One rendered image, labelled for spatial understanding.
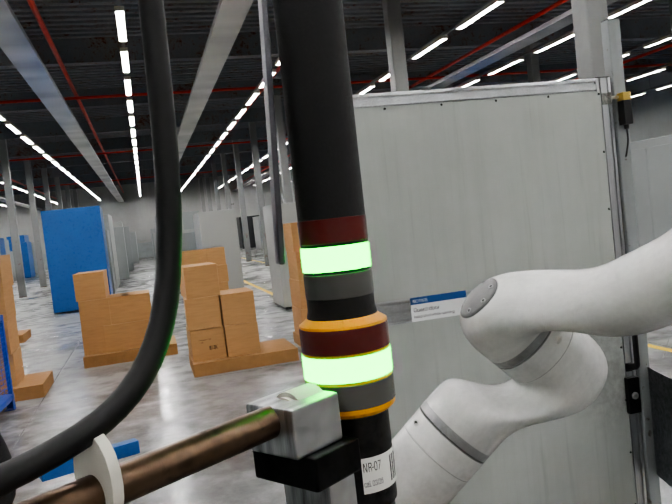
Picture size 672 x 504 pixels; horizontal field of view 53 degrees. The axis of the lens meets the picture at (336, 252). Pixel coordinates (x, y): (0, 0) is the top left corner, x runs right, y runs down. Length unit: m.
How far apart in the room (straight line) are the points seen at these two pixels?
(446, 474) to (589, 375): 0.24
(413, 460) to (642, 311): 0.37
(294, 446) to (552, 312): 0.66
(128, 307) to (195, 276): 1.94
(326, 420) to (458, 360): 2.05
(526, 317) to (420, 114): 1.44
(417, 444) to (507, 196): 1.51
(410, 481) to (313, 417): 0.71
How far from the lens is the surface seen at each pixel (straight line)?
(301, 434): 0.30
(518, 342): 0.96
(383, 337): 0.32
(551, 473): 2.62
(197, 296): 7.85
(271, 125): 0.32
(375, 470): 0.34
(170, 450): 0.27
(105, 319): 9.57
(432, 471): 1.00
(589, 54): 7.18
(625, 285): 0.88
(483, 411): 0.99
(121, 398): 0.25
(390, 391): 0.33
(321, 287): 0.32
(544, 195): 2.47
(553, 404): 1.02
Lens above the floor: 1.62
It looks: 3 degrees down
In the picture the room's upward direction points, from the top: 6 degrees counter-clockwise
